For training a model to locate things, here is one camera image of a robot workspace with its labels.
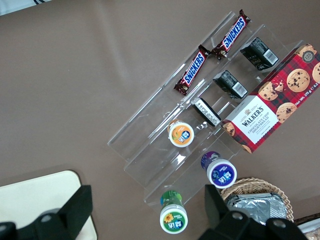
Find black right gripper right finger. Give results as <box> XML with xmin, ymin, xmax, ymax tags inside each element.
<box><xmin>196</xmin><ymin>184</ymin><xmax>309</xmax><ymax>240</ymax></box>

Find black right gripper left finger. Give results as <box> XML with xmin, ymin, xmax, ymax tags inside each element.
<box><xmin>0</xmin><ymin>184</ymin><xmax>94</xmax><ymax>240</ymax></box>

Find cream plastic tray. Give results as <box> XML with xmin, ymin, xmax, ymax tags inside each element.
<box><xmin>0</xmin><ymin>170</ymin><xmax>97</xmax><ymax>240</ymax></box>

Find light wicker basket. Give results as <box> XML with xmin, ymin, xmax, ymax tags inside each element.
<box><xmin>219</xmin><ymin>177</ymin><xmax>294</xmax><ymax>224</ymax></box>

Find aluminium foil container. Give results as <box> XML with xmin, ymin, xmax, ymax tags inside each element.
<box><xmin>223</xmin><ymin>191</ymin><xmax>289</xmax><ymax>224</ymax></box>

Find blue lid yogurt cup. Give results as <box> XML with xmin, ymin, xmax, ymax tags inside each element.
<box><xmin>200</xmin><ymin>150</ymin><xmax>238</xmax><ymax>189</ymax></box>

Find green lid yogurt cup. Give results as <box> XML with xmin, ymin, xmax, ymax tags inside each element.
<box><xmin>159</xmin><ymin>189</ymin><xmax>189</xmax><ymax>234</ymax></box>

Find white plastic snack bin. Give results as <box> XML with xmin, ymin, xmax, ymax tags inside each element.
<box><xmin>296</xmin><ymin>219</ymin><xmax>320</xmax><ymax>240</ymax></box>

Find clear acrylic stepped stand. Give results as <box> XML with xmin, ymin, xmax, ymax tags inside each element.
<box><xmin>106</xmin><ymin>10</ymin><xmax>305</xmax><ymax>209</ymax></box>

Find orange lid yogurt cup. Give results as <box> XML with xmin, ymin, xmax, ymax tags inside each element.
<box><xmin>167</xmin><ymin>119</ymin><xmax>195</xmax><ymax>149</ymax></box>

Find small black carton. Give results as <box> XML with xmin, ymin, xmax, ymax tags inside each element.
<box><xmin>212</xmin><ymin>70</ymin><xmax>249</xmax><ymax>100</ymax></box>
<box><xmin>239</xmin><ymin>37</ymin><xmax>280</xmax><ymax>71</ymax></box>
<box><xmin>190</xmin><ymin>97</ymin><xmax>223</xmax><ymax>127</ymax></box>

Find red Walkers shortbread box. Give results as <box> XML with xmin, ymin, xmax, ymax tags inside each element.
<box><xmin>221</xmin><ymin>43</ymin><xmax>320</xmax><ymax>154</ymax></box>

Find Snickers chocolate bar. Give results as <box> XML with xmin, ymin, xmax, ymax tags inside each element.
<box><xmin>173</xmin><ymin>44</ymin><xmax>212</xmax><ymax>97</ymax></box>
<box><xmin>210</xmin><ymin>9</ymin><xmax>252</xmax><ymax>61</ymax></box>

